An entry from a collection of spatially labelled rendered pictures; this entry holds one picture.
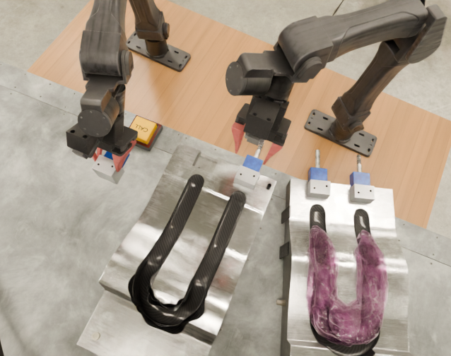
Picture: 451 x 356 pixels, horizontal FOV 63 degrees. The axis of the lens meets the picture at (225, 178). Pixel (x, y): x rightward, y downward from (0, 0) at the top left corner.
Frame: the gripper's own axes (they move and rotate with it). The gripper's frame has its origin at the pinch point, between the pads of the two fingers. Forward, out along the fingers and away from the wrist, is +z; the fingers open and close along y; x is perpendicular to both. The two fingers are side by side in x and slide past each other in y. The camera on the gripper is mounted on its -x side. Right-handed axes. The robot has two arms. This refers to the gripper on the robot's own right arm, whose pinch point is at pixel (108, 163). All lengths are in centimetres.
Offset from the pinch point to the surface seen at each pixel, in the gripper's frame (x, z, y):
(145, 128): 19.7, 2.5, -1.2
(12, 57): 101, 56, -122
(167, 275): -14.0, 9.4, 22.5
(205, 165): 14.4, 2.2, 18.4
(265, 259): 4.2, 14.4, 41.1
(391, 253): 10, 2, 67
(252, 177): 11.3, -2.4, 30.7
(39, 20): 127, 43, -124
